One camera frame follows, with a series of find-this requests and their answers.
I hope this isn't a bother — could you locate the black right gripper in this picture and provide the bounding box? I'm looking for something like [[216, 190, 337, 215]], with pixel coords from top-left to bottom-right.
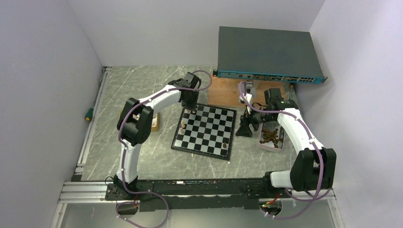
[[235, 103, 275, 137]]

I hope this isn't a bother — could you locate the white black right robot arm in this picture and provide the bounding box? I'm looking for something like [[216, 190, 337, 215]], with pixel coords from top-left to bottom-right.
[[239, 82, 336, 197]]

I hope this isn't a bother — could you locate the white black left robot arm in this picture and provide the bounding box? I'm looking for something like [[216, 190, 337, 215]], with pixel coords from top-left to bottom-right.
[[114, 72, 202, 200]]

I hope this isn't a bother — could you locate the wooden board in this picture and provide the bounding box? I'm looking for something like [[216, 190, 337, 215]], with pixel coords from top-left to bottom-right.
[[208, 77, 290, 108]]

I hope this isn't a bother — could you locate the pink plastic tray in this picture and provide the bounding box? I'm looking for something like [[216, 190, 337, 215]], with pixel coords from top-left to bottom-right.
[[257, 122, 285, 153]]

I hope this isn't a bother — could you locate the black and white chessboard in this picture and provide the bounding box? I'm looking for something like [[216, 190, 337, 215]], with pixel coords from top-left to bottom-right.
[[171, 104, 237, 161]]

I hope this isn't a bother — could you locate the gold metal tin tray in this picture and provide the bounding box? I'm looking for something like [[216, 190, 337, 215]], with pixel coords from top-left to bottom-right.
[[151, 113, 159, 132]]

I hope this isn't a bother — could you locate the green orange screwdriver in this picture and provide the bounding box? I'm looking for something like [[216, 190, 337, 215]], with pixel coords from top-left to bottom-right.
[[85, 108, 94, 121]]

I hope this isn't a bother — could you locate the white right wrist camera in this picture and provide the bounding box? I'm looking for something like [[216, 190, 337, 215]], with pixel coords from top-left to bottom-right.
[[239, 93, 253, 107]]

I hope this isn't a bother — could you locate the metal bracket with knob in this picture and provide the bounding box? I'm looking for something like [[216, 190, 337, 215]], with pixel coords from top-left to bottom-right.
[[243, 81, 256, 96]]

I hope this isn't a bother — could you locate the blue grey network switch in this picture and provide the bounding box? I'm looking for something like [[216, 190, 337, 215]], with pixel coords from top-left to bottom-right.
[[213, 26, 327, 84]]

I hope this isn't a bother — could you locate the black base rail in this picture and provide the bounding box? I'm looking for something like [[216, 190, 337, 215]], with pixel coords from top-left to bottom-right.
[[105, 178, 289, 212]]

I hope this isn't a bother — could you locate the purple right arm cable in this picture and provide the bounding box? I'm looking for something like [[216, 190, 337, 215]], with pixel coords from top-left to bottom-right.
[[238, 82, 331, 220]]

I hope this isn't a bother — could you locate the aluminium frame rail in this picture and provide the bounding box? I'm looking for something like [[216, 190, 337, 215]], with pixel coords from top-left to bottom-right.
[[50, 66, 112, 228]]

